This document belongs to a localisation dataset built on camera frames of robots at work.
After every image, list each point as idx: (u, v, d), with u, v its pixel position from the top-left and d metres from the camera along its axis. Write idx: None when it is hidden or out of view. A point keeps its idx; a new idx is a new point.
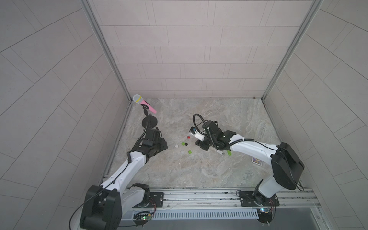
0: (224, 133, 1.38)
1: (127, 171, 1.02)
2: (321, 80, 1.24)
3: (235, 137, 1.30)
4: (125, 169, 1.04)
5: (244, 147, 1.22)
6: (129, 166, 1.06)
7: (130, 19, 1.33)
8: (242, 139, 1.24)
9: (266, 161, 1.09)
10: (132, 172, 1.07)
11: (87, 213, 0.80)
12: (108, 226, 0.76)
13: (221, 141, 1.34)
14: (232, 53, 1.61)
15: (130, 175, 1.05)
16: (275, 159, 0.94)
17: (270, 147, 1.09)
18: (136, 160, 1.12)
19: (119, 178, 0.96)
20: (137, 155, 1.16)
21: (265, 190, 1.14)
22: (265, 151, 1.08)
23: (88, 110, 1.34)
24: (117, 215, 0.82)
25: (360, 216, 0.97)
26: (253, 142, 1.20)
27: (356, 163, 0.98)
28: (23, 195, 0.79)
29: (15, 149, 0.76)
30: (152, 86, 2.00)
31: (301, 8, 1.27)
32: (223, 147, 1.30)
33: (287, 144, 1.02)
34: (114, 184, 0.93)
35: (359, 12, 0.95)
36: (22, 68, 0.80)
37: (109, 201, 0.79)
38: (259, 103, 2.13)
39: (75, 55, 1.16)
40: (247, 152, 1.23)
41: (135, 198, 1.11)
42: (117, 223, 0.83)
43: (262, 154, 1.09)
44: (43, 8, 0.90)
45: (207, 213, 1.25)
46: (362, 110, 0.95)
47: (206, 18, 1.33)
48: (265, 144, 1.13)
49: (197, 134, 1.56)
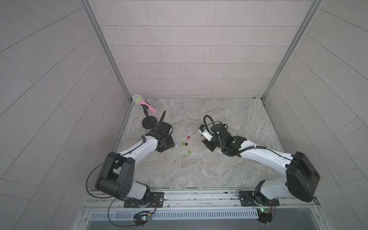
0: (234, 138, 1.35)
1: (141, 147, 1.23)
2: (321, 80, 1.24)
3: (245, 143, 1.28)
4: (140, 145, 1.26)
5: (256, 154, 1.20)
6: (143, 144, 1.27)
7: (130, 19, 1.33)
8: (254, 146, 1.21)
9: (280, 170, 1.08)
10: (145, 150, 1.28)
11: (104, 175, 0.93)
12: (120, 189, 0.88)
13: (231, 146, 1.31)
14: (232, 53, 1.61)
15: (143, 152, 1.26)
16: (290, 169, 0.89)
17: (284, 157, 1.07)
18: (149, 142, 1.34)
19: (135, 150, 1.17)
20: (150, 139, 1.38)
21: (267, 191, 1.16)
22: (279, 160, 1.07)
23: (88, 110, 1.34)
24: (128, 182, 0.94)
25: (360, 216, 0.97)
26: (265, 150, 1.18)
27: (356, 163, 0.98)
28: (23, 195, 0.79)
29: (15, 149, 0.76)
30: (153, 86, 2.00)
31: (301, 8, 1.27)
32: (233, 153, 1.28)
33: (303, 155, 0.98)
34: (130, 153, 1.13)
35: (359, 12, 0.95)
36: (22, 68, 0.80)
37: (125, 166, 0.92)
38: (259, 103, 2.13)
39: (75, 55, 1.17)
40: (259, 159, 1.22)
41: (138, 189, 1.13)
42: (127, 190, 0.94)
43: (275, 164, 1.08)
44: (43, 8, 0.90)
45: (207, 213, 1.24)
46: (362, 110, 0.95)
47: (206, 18, 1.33)
48: (278, 154, 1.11)
49: (205, 133, 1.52)
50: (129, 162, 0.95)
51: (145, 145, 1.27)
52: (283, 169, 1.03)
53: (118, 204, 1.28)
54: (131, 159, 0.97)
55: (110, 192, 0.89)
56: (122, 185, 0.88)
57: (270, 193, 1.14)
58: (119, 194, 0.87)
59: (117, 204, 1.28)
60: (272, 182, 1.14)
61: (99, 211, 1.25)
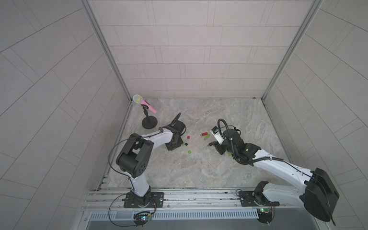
0: (247, 145, 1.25)
1: (159, 135, 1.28)
2: (321, 79, 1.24)
3: (259, 153, 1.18)
4: (158, 134, 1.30)
5: (271, 166, 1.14)
6: (160, 133, 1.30)
7: (130, 19, 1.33)
8: (270, 157, 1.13)
9: (296, 186, 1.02)
10: (162, 139, 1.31)
11: (125, 150, 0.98)
12: (137, 167, 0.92)
13: (244, 154, 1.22)
14: (232, 53, 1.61)
15: (159, 141, 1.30)
16: (309, 187, 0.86)
17: (303, 173, 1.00)
18: (166, 132, 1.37)
19: (153, 137, 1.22)
20: (168, 130, 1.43)
21: (270, 194, 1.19)
22: (297, 175, 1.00)
23: (88, 110, 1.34)
24: (144, 163, 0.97)
25: (360, 216, 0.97)
26: (282, 162, 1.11)
27: (356, 163, 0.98)
28: (23, 195, 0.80)
29: (15, 149, 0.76)
30: (152, 86, 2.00)
31: (301, 8, 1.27)
32: (246, 162, 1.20)
33: (323, 171, 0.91)
34: (149, 138, 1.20)
35: (360, 12, 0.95)
36: (22, 68, 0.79)
37: (144, 147, 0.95)
38: (259, 103, 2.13)
39: (75, 56, 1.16)
40: (273, 171, 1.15)
41: (144, 183, 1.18)
42: (142, 169, 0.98)
43: (293, 178, 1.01)
44: (43, 8, 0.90)
45: (207, 213, 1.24)
46: (362, 110, 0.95)
47: (206, 18, 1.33)
48: (296, 168, 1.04)
49: (217, 135, 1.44)
50: (148, 143, 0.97)
51: (162, 134, 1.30)
52: (302, 185, 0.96)
53: (118, 204, 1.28)
54: (151, 142, 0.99)
55: (128, 168, 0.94)
56: (139, 164, 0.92)
57: (274, 196, 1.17)
58: (135, 171, 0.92)
59: (117, 204, 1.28)
60: (280, 189, 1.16)
61: (99, 211, 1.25)
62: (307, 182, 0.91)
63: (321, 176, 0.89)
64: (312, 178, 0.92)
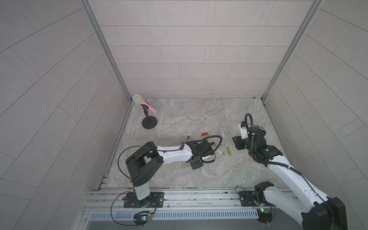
0: (269, 146, 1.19)
1: (175, 154, 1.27)
2: (321, 79, 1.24)
3: (278, 158, 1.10)
4: (176, 151, 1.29)
5: (286, 175, 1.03)
6: (178, 151, 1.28)
7: (130, 19, 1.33)
8: (287, 166, 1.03)
9: (304, 203, 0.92)
10: (177, 157, 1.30)
11: (136, 156, 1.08)
12: (138, 177, 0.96)
13: (261, 153, 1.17)
14: (232, 53, 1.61)
15: (175, 157, 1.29)
16: (317, 208, 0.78)
17: (317, 193, 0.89)
18: (185, 152, 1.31)
19: (168, 153, 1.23)
20: (189, 148, 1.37)
21: (270, 196, 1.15)
22: (309, 193, 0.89)
23: (88, 110, 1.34)
24: (147, 176, 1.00)
25: (360, 216, 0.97)
26: (298, 175, 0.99)
27: (356, 163, 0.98)
28: (23, 195, 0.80)
29: (15, 149, 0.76)
30: (152, 86, 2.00)
31: (300, 8, 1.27)
32: (260, 161, 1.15)
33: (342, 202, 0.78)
34: (164, 153, 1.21)
35: (359, 12, 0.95)
36: (21, 68, 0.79)
37: (152, 162, 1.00)
38: (259, 103, 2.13)
39: (75, 56, 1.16)
40: (286, 180, 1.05)
41: (144, 189, 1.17)
42: (143, 181, 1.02)
43: (303, 195, 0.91)
44: (43, 8, 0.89)
45: (207, 213, 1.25)
46: (362, 110, 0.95)
47: (206, 18, 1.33)
48: (312, 187, 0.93)
49: (243, 130, 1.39)
50: (157, 160, 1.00)
51: (179, 153, 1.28)
52: (309, 204, 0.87)
53: (118, 204, 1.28)
54: (161, 159, 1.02)
55: (132, 173, 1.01)
56: (141, 176, 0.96)
57: (274, 200, 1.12)
58: (134, 181, 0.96)
59: (117, 204, 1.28)
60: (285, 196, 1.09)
61: (99, 211, 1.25)
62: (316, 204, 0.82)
63: (336, 205, 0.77)
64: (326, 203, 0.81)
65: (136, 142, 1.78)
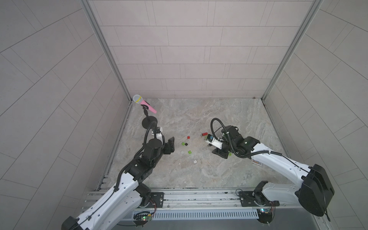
0: (246, 139, 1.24)
1: (110, 201, 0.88)
2: (321, 79, 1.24)
3: (258, 146, 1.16)
4: (109, 200, 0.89)
5: (270, 160, 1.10)
6: (113, 196, 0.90)
7: (130, 19, 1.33)
8: (268, 151, 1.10)
9: (293, 181, 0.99)
10: (120, 199, 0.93)
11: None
12: None
13: (242, 146, 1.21)
14: (232, 53, 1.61)
15: (115, 204, 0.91)
16: (305, 182, 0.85)
17: (301, 168, 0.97)
18: (123, 188, 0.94)
19: (97, 213, 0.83)
20: (128, 179, 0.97)
21: (269, 193, 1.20)
22: (294, 170, 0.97)
23: (88, 110, 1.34)
24: None
25: (360, 216, 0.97)
26: (280, 156, 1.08)
27: (356, 163, 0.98)
28: (23, 195, 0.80)
29: (15, 149, 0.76)
30: (153, 86, 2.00)
31: (301, 8, 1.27)
32: (243, 155, 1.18)
33: (321, 167, 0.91)
34: (89, 221, 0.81)
35: (360, 12, 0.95)
36: (22, 68, 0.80)
37: None
38: (259, 103, 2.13)
39: (75, 55, 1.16)
40: (271, 166, 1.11)
41: (130, 205, 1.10)
42: None
43: (290, 173, 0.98)
44: (43, 8, 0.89)
45: (207, 213, 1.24)
46: (362, 110, 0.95)
47: (206, 18, 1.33)
48: (294, 163, 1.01)
49: (215, 142, 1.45)
50: None
51: (115, 197, 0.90)
52: (298, 180, 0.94)
53: None
54: None
55: None
56: None
57: (273, 195, 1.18)
58: None
59: None
60: (278, 187, 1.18)
61: None
62: (304, 178, 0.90)
63: (318, 172, 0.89)
64: (309, 173, 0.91)
65: (136, 142, 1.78)
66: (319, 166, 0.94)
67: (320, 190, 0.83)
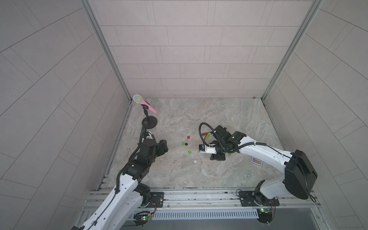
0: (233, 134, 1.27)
1: (114, 203, 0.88)
2: (321, 79, 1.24)
3: (244, 139, 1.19)
4: (111, 202, 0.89)
5: (256, 151, 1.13)
6: (116, 198, 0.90)
7: (130, 19, 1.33)
8: (253, 142, 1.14)
9: (278, 168, 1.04)
10: (123, 199, 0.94)
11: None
12: None
13: (230, 142, 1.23)
14: (232, 53, 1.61)
15: (119, 205, 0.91)
16: (288, 166, 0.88)
17: (283, 155, 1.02)
18: (125, 188, 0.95)
19: (102, 217, 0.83)
20: (127, 180, 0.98)
21: (265, 190, 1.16)
22: (278, 157, 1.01)
23: (88, 110, 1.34)
24: None
25: (360, 216, 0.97)
26: (264, 146, 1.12)
27: (356, 163, 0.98)
28: (23, 195, 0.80)
29: (15, 149, 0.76)
30: (153, 86, 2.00)
31: (301, 8, 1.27)
32: (232, 150, 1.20)
33: (302, 152, 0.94)
34: (95, 225, 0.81)
35: (360, 12, 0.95)
36: (22, 68, 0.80)
37: None
38: (259, 103, 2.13)
39: (75, 55, 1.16)
40: (258, 156, 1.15)
41: (132, 206, 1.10)
42: None
43: (274, 161, 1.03)
44: (43, 8, 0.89)
45: (207, 213, 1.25)
46: (362, 110, 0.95)
47: (206, 18, 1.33)
48: (278, 151, 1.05)
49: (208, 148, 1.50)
50: None
51: (118, 198, 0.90)
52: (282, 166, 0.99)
53: None
54: None
55: None
56: None
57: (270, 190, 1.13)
58: None
59: None
60: (271, 181, 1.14)
61: None
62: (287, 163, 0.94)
63: (300, 157, 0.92)
64: (292, 158, 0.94)
65: (136, 142, 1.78)
66: (300, 151, 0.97)
67: (303, 175, 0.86)
